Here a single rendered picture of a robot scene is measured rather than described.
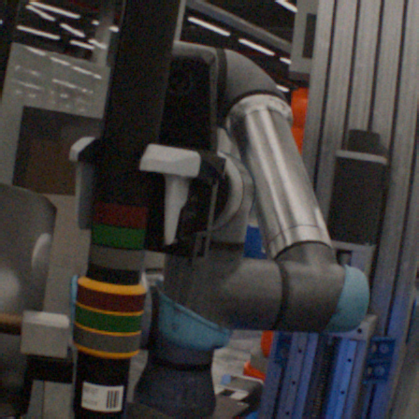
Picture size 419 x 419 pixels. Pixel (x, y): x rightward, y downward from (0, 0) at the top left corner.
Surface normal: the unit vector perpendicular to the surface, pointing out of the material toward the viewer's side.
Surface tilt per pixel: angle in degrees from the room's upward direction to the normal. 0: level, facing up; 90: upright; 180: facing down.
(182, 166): 90
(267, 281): 60
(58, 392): 90
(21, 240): 36
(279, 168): 45
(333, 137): 90
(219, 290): 87
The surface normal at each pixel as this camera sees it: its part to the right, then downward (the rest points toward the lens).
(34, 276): 0.39, -0.72
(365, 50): -0.37, 0.00
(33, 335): 0.22, 0.08
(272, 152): -0.16, -0.70
